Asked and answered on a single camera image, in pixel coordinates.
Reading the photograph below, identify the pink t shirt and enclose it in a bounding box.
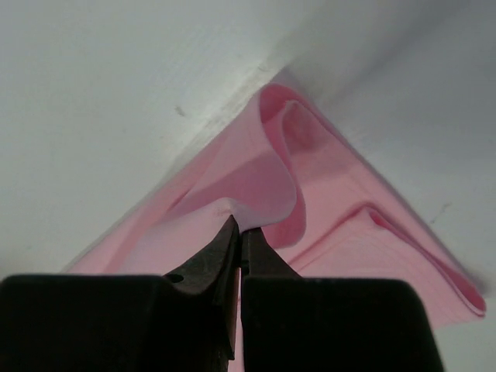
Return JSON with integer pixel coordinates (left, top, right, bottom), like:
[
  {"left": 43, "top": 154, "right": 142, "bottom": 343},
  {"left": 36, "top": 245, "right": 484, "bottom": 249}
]
[{"left": 71, "top": 84, "right": 486, "bottom": 327}]

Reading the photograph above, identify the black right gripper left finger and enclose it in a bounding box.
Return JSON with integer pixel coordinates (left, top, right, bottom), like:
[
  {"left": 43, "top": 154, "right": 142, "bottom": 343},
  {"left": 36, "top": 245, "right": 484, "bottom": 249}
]
[{"left": 1, "top": 218, "right": 239, "bottom": 371}]

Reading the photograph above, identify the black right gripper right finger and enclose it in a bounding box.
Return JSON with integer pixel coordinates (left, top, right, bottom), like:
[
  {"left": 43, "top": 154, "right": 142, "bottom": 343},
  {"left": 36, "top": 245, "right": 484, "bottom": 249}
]
[{"left": 241, "top": 229, "right": 443, "bottom": 371}]

